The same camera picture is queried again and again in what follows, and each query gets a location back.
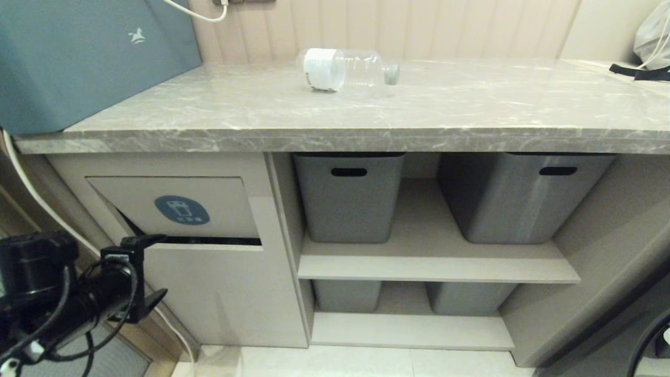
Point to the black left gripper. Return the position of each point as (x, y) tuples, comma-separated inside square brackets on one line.
[(138, 277)]

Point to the blue-grey appliance box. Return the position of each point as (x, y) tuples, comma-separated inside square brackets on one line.
[(78, 63)]

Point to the dark wall outlet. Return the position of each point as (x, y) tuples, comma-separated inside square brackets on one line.
[(256, 2)]

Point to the beige cabinet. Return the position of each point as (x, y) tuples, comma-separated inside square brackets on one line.
[(235, 293)]

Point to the beige trash flap blue sticker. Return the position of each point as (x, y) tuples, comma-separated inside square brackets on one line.
[(225, 209)]

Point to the grey fabric bag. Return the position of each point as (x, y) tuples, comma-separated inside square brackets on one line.
[(654, 36)]

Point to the clear bottle with white label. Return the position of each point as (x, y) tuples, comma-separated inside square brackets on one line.
[(324, 69)]

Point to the large grey storage bin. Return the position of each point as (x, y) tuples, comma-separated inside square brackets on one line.
[(513, 209)]

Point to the small grey storage bin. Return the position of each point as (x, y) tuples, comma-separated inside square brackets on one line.
[(466, 298), (345, 296)]

